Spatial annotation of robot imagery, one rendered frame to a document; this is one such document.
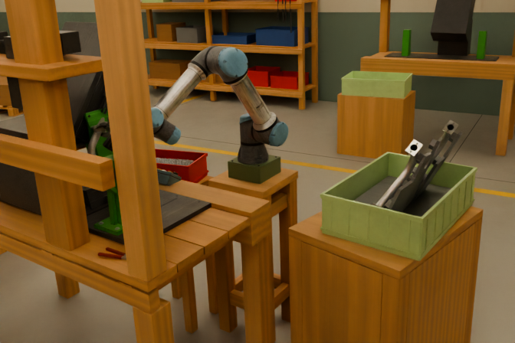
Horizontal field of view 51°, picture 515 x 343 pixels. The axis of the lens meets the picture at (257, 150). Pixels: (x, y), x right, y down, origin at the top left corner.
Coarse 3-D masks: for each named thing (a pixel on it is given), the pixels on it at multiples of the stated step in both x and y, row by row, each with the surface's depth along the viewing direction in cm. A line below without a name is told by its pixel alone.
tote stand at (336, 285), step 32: (320, 224) 225; (480, 224) 234; (320, 256) 214; (352, 256) 203; (384, 256) 198; (448, 256) 217; (320, 288) 219; (352, 288) 207; (384, 288) 195; (416, 288) 201; (448, 288) 223; (320, 320) 224; (352, 320) 211; (384, 320) 199; (416, 320) 206; (448, 320) 230
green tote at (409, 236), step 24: (360, 168) 238; (384, 168) 256; (456, 168) 239; (336, 192) 222; (360, 192) 240; (456, 192) 217; (336, 216) 211; (360, 216) 205; (384, 216) 198; (408, 216) 192; (432, 216) 198; (456, 216) 222; (360, 240) 207; (384, 240) 201; (408, 240) 194; (432, 240) 202
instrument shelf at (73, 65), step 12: (0, 60) 185; (12, 60) 184; (72, 60) 178; (84, 60) 177; (96, 60) 178; (0, 72) 178; (12, 72) 174; (24, 72) 171; (36, 72) 167; (48, 72) 164; (60, 72) 167; (72, 72) 171; (84, 72) 175
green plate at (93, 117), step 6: (84, 114) 222; (90, 114) 224; (96, 114) 226; (102, 114) 229; (90, 120) 224; (96, 120) 226; (90, 126) 223; (90, 132) 224; (90, 138) 227; (102, 138) 227; (102, 144) 227; (96, 150) 225; (102, 150) 227; (108, 150) 229; (102, 156) 226
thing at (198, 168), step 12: (156, 156) 291; (168, 156) 288; (180, 156) 286; (192, 156) 283; (204, 156) 277; (168, 168) 266; (180, 168) 264; (192, 168) 267; (204, 168) 279; (192, 180) 268
